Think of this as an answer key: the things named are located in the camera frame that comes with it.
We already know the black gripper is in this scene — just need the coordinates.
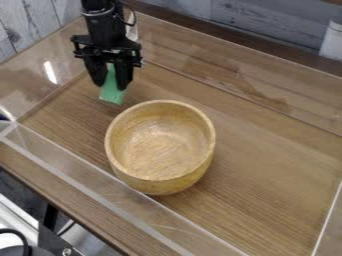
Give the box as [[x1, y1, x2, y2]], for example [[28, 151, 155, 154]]
[[71, 7, 143, 91]]

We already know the green rectangular block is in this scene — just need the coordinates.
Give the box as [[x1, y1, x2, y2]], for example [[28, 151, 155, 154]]
[[99, 64, 126, 105]]

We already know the brown wooden bowl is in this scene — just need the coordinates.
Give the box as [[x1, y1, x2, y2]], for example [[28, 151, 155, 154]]
[[105, 100, 217, 195]]

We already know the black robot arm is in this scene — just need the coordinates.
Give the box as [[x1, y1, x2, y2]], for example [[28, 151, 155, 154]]
[[71, 0, 143, 91]]

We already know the white cylindrical container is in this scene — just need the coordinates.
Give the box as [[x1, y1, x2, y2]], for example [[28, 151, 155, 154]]
[[320, 16, 342, 62]]

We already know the clear acrylic tray wall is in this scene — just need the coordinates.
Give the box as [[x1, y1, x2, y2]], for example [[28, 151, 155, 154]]
[[0, 16, 342, 256]]

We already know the black table leg bracket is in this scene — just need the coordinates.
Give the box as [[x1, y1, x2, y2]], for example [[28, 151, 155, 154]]
[[38, 204, 84, 256]]

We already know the black cable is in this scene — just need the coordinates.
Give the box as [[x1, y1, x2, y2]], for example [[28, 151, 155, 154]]
[[0, 228, 32, 256]]

